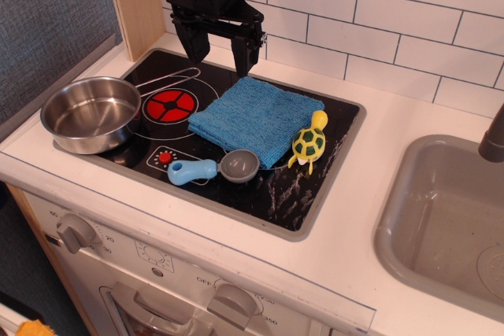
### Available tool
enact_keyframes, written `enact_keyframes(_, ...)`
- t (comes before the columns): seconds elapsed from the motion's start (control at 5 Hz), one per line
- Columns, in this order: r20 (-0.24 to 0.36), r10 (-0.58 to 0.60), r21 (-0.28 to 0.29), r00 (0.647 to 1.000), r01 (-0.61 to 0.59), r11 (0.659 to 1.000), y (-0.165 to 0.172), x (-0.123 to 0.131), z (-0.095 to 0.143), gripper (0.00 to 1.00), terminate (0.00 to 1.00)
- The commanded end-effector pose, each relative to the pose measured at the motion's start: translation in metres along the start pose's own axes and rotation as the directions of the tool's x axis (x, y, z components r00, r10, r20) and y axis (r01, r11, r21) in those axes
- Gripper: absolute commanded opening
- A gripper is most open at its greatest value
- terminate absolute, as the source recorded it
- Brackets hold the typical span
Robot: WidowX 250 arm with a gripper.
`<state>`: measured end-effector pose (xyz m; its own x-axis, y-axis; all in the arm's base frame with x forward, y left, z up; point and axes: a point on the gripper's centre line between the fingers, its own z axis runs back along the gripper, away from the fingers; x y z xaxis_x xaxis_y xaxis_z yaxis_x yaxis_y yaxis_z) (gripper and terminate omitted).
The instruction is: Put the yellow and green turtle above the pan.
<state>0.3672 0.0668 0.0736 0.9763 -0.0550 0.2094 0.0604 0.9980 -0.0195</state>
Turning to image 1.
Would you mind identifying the grey plastic sink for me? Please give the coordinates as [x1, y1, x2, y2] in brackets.
[375, 135, 503, 322]

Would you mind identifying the grey right oven knob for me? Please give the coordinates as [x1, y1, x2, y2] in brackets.
[207, 284, 258, 330]

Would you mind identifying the stainless steel pan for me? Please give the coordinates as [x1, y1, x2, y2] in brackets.
[40, 67, 201, 155]

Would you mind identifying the blue and grey scoop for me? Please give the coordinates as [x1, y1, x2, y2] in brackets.
[167, 150, 260, 186]

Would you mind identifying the black toy stovetop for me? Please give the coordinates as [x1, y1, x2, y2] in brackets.
[58, 48, 367, 242]

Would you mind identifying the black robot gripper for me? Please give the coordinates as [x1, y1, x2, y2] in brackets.
[166, 0, 265, 78]

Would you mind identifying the wooden side post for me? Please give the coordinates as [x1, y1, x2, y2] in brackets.
[113, 0, 165, 61]

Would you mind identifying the blue folded cloth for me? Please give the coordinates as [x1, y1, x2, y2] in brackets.
[189, 77, 324, 169]

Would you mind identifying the grey faucet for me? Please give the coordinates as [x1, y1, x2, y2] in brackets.
[478, 105, 504, 163]

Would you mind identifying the yellow and green toy turtle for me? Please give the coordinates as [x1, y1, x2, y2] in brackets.
[287, 110, 328, 175]

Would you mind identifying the white toy oven front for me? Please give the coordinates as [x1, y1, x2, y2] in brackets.
[26, 194, 375, 335]

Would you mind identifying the grey oven knob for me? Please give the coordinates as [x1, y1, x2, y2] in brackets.
[56, 213, 97, 254]
[207, 284, 258, 330]

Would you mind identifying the yellow object at corner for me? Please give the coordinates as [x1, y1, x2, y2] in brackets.
[15, 319, 56, 336]

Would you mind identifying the grey left oven knob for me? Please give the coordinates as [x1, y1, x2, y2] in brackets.
[56, 213, 97, 254]

